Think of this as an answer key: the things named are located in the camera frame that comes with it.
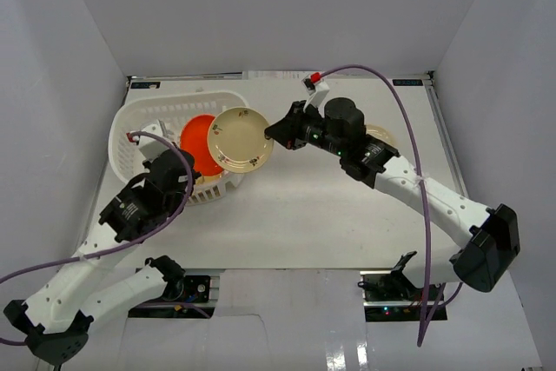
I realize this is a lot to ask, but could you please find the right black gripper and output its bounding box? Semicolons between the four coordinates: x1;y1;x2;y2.
266;101;347;158

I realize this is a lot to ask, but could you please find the red round plate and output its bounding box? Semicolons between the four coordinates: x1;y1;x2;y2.
180;114;223;176

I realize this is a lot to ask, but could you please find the cream round floral plate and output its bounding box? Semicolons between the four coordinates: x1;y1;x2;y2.
207;107;274;174

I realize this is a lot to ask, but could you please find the cream plate with black patch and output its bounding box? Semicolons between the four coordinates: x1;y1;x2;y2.
366;124;398;148

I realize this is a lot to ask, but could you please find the yellow square plate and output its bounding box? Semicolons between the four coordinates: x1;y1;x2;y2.
195;172;224;188

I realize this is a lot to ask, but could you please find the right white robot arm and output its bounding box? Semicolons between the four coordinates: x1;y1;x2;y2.
264;97;520;293

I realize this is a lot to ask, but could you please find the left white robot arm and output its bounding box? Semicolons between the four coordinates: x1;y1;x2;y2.
3;149;199;367

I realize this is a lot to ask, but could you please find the white plastic dish basket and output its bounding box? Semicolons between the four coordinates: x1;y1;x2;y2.
108;90;248;183

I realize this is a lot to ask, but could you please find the white paper sheet at back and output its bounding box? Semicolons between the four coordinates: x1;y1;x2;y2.
242;70;314;80

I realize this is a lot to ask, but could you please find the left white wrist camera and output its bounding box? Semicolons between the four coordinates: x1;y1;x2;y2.
126;120;174;162

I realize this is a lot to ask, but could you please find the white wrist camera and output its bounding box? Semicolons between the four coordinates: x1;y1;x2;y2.
302;72;330;110
126;120;174;162

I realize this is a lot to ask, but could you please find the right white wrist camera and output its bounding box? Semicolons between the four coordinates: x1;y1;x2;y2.
302;72;330;110

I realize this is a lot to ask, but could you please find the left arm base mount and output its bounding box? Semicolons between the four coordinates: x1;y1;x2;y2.
128;275;217;319

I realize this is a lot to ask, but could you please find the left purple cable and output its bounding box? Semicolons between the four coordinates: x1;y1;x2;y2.
0;129;214;347

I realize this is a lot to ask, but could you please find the purple cable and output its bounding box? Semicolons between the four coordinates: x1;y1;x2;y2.
0;129;214;347
319;63;464;348

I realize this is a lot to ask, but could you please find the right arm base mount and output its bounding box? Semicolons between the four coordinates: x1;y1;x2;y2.
357;270;422;323

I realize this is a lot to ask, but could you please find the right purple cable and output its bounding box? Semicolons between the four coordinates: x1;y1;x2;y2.
319;63;464;348

